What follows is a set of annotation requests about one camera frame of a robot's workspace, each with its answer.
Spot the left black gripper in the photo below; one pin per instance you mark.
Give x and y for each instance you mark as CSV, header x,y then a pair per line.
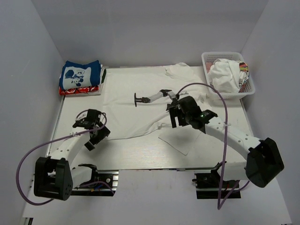
x,y
103,132

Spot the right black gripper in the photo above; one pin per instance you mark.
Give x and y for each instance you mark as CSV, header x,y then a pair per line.
x,y
174,112

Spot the white t-shirt with robot print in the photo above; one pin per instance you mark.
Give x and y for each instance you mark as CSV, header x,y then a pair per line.
x,y
135,107

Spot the white t-shirt with colourful print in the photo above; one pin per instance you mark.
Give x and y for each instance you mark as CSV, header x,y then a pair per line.
x,y
227,76

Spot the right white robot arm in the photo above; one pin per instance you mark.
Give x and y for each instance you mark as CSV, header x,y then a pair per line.
x,y
263,161

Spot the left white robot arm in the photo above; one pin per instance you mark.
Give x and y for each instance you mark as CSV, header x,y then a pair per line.
x,y
55,177

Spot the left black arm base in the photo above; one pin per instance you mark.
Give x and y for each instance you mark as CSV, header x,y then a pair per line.
x,y
104,184

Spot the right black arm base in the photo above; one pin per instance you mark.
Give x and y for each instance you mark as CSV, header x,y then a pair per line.
x,y
207,185

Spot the red folded t-shirt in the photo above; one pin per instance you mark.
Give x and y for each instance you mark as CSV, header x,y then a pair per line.
x,y
81,91

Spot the white plastic basket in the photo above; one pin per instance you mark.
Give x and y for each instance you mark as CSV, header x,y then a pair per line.
x,y
210,57

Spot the blue folded Mickey t-shirt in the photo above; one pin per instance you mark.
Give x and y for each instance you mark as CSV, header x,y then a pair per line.
x,y
75,75

